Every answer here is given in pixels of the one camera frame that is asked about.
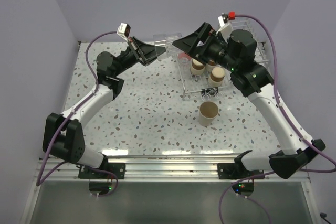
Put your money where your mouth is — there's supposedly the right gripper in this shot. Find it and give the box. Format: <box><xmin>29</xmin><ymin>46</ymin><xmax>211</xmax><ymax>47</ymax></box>
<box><xmin>174</xmin><ymin>22</ymin><xmax>239</xmax><ymax>72</ymax></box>

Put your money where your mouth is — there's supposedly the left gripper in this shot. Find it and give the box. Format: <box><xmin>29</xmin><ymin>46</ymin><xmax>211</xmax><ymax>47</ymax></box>
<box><xmin>113</xmin><ymin>36</ymin><xmax>166</xmax><ymax>77</ymax></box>

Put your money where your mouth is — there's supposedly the large clear glass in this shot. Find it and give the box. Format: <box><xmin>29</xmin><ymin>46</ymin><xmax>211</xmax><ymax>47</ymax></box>
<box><xmin>153</xmin><ymin>33</ymin><xmax>182</xmax><ymax>61</ymax></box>

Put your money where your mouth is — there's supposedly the pink plastic cup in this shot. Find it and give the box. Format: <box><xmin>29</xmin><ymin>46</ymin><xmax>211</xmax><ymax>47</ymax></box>
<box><xmin>178</xmin><ymin>52</ymin><xmax>192</xmax><ymax>62</ymax></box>

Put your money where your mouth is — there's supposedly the small clear glass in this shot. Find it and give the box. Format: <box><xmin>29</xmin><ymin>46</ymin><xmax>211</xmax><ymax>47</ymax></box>
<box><xmin>179</xmin><ymin>59</ymin><xmax>190</xmax><ymax>71</ymax></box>

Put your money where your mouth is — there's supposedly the steel cup with cork band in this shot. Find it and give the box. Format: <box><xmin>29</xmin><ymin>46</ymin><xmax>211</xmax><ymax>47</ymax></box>
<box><xmin>205</xmin><ymin>60</ymin><xmax>217</xmax><ymax>72</ymax></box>

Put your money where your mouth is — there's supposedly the beige plastic cup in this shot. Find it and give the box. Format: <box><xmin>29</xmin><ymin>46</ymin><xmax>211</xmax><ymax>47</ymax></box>
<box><xmin>198</xmin><ymin>101</ymin><xmax>219</xmax><ymax>127</ymax></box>

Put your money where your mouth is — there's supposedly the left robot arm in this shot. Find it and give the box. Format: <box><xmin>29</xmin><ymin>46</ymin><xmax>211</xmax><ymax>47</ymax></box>
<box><xmin>43</xmin><ymin>37</ymin><xmax>166</xmax><ymax>178</ymax></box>

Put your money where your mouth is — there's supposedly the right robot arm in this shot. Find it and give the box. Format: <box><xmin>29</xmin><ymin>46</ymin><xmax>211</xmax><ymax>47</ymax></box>
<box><xmin>172</xmin><ymin>23</ymin><xmax>325</xmax><ymax>179</ymax></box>

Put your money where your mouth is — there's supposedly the white wire dish rack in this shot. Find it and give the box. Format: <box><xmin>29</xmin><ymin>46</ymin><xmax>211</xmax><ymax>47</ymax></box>
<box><xmin>172</xmin><ymin>12</ymin><xmax>274</xmax><ymax>97</ymax></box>

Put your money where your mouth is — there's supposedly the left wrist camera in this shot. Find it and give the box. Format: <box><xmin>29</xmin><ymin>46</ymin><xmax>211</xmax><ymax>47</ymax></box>
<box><xmin>117</xmin><ymin>23</ymin><xmax>131</xmax><ymax>41</ymax></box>

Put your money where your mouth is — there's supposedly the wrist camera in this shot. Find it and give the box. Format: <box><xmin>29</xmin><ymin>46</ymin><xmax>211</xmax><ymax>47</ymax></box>
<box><xmin>117</xmin><ymin>23</ymin><xmax>131</xmax><ymax>41</ymax></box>
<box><xmin>217</xmin><ymin>12</ymin><xmax>236</xmax><ymax>34</ymax></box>

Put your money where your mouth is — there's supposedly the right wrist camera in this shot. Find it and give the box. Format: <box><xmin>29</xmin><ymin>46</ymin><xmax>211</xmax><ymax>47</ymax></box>
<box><xmin>217</xmin><ymin>12</ymin><xmax>236</xmax><ymax>34</ymax></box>

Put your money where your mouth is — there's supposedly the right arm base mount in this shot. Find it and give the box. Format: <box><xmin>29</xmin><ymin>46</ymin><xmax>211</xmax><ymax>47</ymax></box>
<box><xmin>217</xmin><ymin>163</ymin><xmax>265</xmax><ymax>197</ymax></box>

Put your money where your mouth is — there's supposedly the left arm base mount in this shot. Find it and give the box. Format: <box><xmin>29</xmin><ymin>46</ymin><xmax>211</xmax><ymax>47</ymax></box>
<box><xmin>78</xmin><ymin>163</ymin><xmax>126</xmax><ymax>197</ymax></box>

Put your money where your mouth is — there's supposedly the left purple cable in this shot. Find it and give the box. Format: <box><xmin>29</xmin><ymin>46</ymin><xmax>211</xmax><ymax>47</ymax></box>
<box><xmin>35</xmin><ymin>31</ymin><xmax>119</xmax><ymax>187</ymax></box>

